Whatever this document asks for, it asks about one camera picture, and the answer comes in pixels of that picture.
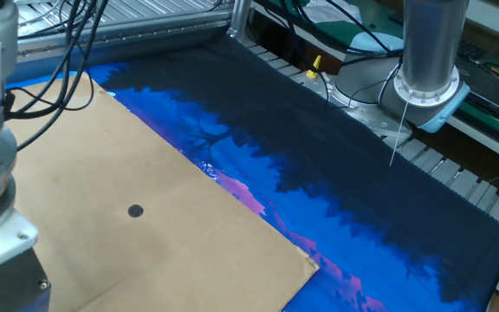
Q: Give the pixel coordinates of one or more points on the silver metal gripper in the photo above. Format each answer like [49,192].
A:
[11,286]

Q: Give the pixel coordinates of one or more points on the silver grey UR5 robot arm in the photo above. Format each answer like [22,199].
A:
[431,43]

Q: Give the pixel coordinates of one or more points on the black round dot marker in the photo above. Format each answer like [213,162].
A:
[135,211]

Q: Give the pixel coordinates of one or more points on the brown cardboard sheet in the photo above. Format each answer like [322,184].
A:
[145,173]

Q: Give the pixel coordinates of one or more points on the blue landscape print cloth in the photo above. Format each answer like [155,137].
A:
[340,182]

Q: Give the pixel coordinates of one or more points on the yellow plastic clip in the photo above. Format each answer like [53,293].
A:
[314,68]

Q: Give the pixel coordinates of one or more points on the silver robot mounting plate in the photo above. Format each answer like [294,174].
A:
[371,121]

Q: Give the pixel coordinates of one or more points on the white paper sheet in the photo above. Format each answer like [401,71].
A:
[319,11]

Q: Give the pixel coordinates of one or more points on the white zip tie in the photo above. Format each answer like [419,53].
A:
[399,130]

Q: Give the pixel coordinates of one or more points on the black flat case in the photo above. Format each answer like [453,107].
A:
[492,93]

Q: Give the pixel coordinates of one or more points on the aluminium frame rail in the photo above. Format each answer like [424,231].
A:
[145,32]

